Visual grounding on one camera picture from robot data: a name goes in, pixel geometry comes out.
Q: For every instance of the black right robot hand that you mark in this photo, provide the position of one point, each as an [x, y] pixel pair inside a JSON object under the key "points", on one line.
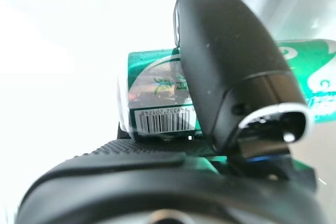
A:
{"points": [[157, 182]]}

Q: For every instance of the green beer can tall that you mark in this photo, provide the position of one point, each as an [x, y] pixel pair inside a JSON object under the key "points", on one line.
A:
{"points": [[157, 90]]}

